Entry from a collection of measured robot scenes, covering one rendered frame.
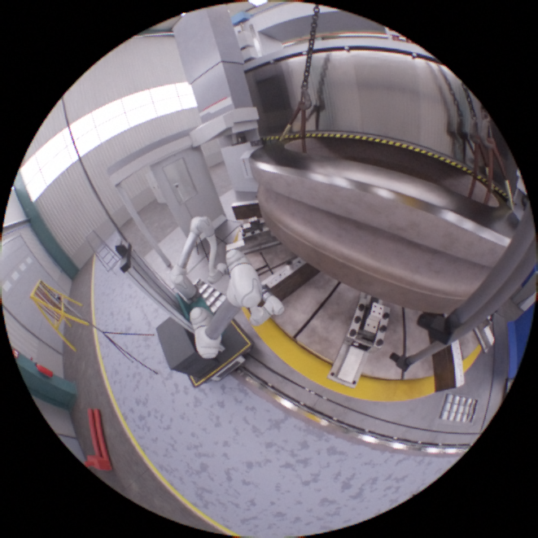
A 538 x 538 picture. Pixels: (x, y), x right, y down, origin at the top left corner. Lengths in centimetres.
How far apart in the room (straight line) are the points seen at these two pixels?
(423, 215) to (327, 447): 226
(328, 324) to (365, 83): 442
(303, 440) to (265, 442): 43
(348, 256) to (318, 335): 93
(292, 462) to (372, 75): 607
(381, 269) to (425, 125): 349
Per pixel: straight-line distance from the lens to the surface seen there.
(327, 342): 188
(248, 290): 73
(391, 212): 106
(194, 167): 437
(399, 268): 144
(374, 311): 153
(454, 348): 214
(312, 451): 225
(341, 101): 429
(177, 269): 177
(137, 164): 376
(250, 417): 222
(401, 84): 433
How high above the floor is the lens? 211
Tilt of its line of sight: 47 degrees down
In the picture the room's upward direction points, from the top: 16 degrees counter-clockwise
